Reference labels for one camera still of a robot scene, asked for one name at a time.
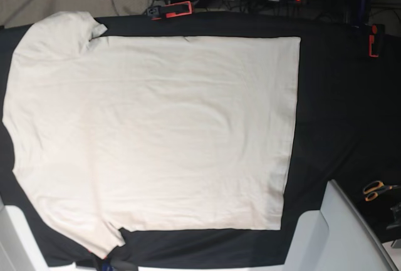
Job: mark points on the cream white T-shirt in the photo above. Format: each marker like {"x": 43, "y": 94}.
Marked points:
{"x": 150, "y": 133}

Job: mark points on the orange black clamp top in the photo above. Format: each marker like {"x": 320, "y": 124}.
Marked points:
{"x": 170, "y": 11}

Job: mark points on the orange black clamp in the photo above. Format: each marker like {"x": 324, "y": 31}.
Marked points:
{"x": 170, "y": 11}
{"x": 117, "y": 259}
{"x": 376, "y": 37}

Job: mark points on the black table cloth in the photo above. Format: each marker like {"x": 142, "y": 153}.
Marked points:
{"x": 347, "y": 129}

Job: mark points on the orange black clamp bottom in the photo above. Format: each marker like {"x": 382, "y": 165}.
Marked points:
{"x": 117, "y": 259}

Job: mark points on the white base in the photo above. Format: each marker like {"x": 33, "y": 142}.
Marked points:
{"x": 19, "y": 250}
{"x": 336, "y": 237}

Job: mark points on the orange black clamp right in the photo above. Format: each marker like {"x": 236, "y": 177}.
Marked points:
{"x": 376, "y": 37}

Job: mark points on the black device right edge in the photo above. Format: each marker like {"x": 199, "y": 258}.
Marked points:
{"x": 396, "y": 210}

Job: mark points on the orange handled scissors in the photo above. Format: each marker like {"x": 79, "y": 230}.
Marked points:
{"x": 374, "y": 189}

